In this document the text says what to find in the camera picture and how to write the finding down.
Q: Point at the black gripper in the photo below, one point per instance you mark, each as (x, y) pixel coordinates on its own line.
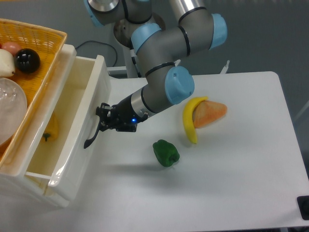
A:
(120, 117)

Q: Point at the white top drawer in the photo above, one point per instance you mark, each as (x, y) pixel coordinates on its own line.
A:
(88, 85)

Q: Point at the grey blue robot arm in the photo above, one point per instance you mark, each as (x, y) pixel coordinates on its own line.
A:
(157, 50)

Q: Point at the white drawer cabinet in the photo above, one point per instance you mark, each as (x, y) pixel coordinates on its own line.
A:
(29, 173)

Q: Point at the yellow bell pepper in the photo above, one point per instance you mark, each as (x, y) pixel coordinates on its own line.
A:
(52, 130)

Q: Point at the green bell pepper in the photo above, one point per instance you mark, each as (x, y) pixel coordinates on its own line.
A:
(166, 153)

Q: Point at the yellow banana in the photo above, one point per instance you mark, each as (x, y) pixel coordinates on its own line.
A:
(188, 123)

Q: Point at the clear plastic wrapped bowl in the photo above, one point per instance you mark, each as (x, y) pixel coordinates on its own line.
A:
(13, 108)

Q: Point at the yellow woven basket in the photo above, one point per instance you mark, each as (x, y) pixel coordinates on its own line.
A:
(48, 44)

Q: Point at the black ball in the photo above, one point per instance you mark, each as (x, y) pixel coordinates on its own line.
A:
(27, 60)

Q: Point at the orange triangular bread slice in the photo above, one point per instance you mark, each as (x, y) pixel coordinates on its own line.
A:
(207, 112)

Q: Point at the white toy radish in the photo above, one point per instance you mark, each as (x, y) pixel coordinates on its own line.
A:
(7, 67)

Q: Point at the pink toy fruit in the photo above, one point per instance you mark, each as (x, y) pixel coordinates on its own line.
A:
(11, 47)

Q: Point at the black corner clamp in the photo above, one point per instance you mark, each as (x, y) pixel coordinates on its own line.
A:
(303, 204)

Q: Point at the metal table bracket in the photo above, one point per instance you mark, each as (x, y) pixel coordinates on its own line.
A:
(118, 71)

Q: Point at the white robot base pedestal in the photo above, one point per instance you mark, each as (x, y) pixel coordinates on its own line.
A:
(122, 31)

